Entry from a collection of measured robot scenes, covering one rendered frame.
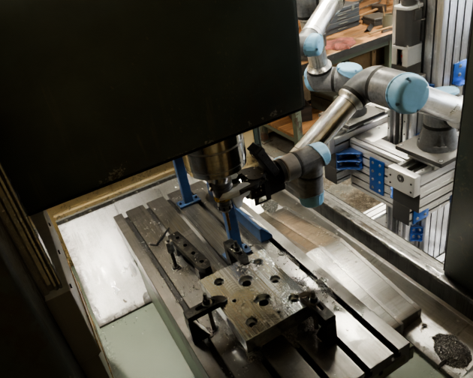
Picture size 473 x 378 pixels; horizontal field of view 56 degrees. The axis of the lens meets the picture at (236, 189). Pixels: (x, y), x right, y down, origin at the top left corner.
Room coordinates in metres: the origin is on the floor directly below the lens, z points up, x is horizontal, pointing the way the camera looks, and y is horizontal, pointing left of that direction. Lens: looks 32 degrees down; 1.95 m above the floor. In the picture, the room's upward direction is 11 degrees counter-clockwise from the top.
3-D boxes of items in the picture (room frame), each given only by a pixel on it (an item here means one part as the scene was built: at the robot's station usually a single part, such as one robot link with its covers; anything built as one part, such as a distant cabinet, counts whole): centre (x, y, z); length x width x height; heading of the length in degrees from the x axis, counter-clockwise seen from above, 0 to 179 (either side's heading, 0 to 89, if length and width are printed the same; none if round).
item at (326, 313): (0.86, -0.15, 0.97); 0.13 x 0.03 x 0.15; 24
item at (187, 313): (0.93, 0.15, 0.97); 0.13 x 0.03 x 0.15; 114
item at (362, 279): (1.36, -0.25, 0.70); 0.90 x 0.30 x 0.16; 24
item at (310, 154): (1.13, -0.22, 1.30); 0.11 x 0.08 x 0.09; 114
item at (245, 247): (1.26, 0.04, 1.05); 0.10 x 0.05 x 0.30; 114
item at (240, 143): (1.01, 0.04, 1.46); 0.16 x 0.16 x 0.12
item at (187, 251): (1.26, 0.20, 0.93); 0.26 x 0.05 x 0.06; 29
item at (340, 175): (1.97, -0.64, 0.77); 0.36 x 0.10 x 0.09; 114
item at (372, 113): (1.99, -0.63, 1.01); 0.36 x 0.22 x 0.06; 114
